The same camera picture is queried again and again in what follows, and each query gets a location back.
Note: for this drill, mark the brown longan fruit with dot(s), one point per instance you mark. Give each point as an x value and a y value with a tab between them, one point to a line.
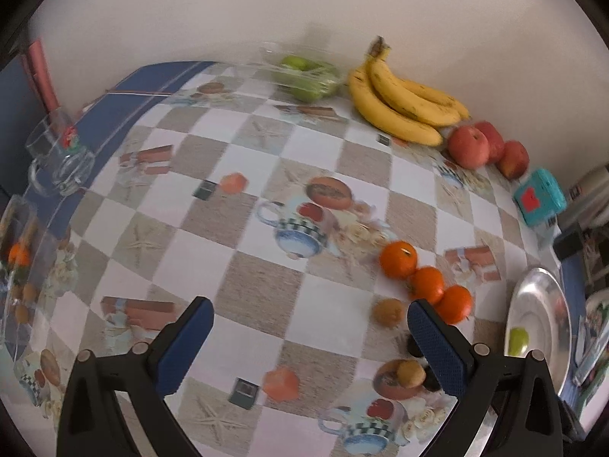
389	312

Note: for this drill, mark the small brown longan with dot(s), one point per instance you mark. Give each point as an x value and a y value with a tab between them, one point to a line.
410	374

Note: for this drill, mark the teal box red sticker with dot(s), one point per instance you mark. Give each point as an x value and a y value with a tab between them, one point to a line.
539	198

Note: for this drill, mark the silver metal plate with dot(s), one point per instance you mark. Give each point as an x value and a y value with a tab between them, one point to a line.
538	305

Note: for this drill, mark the black phone on stand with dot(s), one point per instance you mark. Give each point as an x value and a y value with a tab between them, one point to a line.
568	243

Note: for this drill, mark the red apple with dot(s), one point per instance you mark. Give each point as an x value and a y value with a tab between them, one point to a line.
514	161
468	147
495	141

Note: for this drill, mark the steel thermos flask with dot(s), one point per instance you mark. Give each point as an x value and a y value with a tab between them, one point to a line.
587	201

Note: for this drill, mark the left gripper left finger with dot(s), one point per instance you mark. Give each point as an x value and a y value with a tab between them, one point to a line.
91	422

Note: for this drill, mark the red apple front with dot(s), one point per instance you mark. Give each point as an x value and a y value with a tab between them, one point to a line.
468	147

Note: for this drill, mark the patterned checkered tablecloth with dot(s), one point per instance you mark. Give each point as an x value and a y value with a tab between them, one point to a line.
208	182

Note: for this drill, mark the orange tangerine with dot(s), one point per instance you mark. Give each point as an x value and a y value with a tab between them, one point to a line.
427	283
398	260
455	305

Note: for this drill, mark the clear bag green fruits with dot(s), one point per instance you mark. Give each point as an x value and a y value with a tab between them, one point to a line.
302	71

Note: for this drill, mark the red apple middle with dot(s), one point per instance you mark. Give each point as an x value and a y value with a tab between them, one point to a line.
495	141

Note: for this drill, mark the yellow banana bunch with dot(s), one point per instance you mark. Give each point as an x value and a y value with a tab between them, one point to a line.
401	108

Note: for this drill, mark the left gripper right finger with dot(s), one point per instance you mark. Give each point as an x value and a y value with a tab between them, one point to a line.
519	390

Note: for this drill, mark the dark plum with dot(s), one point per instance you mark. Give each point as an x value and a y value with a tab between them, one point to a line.
413	347

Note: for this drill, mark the red apple far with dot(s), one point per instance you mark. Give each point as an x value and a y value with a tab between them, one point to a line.
514	161

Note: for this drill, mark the clear glass mug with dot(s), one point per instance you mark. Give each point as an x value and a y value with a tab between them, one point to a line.
61	164

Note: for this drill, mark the green mango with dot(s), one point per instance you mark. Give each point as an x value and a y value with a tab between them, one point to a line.
518	342

